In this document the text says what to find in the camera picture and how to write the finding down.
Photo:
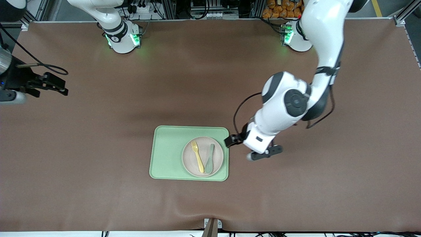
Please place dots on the green plastic spoon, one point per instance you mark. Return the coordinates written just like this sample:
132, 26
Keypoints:
209, 168

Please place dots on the yellow plastic fork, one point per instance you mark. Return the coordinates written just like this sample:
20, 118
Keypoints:
199, 163

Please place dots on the beige round plate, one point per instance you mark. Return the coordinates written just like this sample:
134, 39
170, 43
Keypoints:
190, 164

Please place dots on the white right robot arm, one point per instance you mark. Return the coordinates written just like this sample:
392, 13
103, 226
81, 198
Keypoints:
121, 42

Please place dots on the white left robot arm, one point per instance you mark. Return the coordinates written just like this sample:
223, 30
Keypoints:
324, 33

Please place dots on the brown table mat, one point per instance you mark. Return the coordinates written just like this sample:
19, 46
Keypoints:
98, 131

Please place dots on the light green rectangular tray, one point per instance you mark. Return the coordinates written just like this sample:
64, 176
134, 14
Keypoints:
164, 158

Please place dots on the white power strip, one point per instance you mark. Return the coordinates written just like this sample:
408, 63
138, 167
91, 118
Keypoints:
141, 9

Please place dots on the white connector block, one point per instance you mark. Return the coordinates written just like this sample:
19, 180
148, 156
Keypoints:
213, 15

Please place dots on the orange bread rolls pile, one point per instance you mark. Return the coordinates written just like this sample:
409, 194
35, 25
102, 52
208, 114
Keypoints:
279, 13

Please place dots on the grey corner bracket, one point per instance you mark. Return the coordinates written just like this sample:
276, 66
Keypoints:
25, 26

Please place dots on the aluminium frame profile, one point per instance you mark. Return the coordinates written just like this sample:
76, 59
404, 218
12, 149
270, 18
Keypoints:
406, 14
36, 10

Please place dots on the grey metal bracket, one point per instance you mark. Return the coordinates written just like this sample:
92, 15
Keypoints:
219, 224

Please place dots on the tan camera mount bar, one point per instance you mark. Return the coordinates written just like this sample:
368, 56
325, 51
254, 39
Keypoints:
210, 230

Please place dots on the aluminium rack post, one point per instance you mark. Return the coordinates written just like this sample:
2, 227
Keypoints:
169, 10

